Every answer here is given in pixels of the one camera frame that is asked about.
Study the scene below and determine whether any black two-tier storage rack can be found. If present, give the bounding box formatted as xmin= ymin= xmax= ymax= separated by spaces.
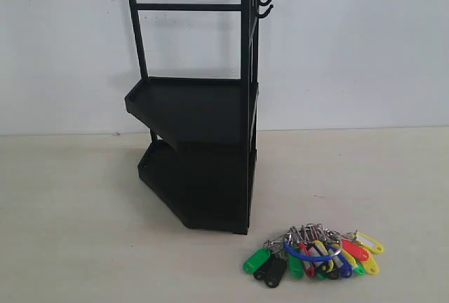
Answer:
xmin=125 ymin=0 xmax=274 ymax=235

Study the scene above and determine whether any bunch of colourful key tags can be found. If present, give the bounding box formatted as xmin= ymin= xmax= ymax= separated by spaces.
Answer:
xmin=242 ymin=224 xmax=385 ymax=288

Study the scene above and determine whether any black metal hook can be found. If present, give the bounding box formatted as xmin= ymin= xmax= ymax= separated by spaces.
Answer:
xmin=258 ymin=0 xmax=272 ymax=7
xmin=255 ymin=4 xmax=274 ymax=20

